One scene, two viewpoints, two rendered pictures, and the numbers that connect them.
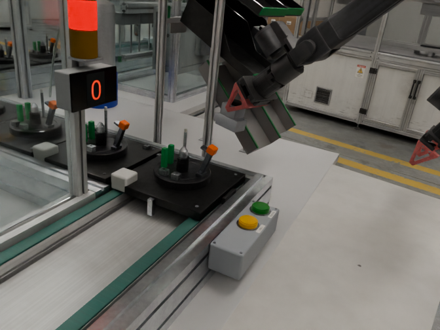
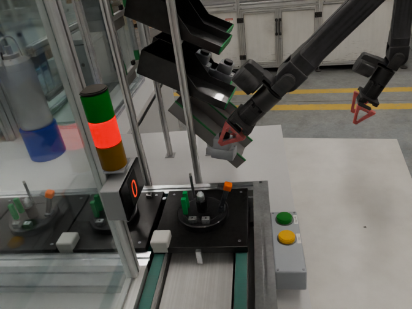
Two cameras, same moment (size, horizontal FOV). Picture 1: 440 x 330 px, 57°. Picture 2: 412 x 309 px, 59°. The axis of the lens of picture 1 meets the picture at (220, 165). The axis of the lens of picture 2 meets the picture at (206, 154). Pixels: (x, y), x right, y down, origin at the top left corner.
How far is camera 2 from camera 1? 35 cm
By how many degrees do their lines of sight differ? 14
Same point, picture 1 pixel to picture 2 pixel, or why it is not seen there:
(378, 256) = (371, 211)
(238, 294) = (305, 298)
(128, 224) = (188, 281)
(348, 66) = not seen: hidden behind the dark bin
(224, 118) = (219, 151)
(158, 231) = (216, 274)
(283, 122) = not seen: hidden behind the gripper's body
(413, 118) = (284, 50)
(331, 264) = (347, 236)
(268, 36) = (246, 77)
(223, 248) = (288, 271)
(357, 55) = (222, 10)
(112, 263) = not seen: outside the picture
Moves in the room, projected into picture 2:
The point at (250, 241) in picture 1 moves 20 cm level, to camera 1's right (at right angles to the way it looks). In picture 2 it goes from (301, 254) to (373, 228)
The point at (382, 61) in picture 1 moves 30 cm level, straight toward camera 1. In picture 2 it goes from (245, 10) to (247, 15)
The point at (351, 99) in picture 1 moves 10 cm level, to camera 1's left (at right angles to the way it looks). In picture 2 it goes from (229, 50) to (222, 52)
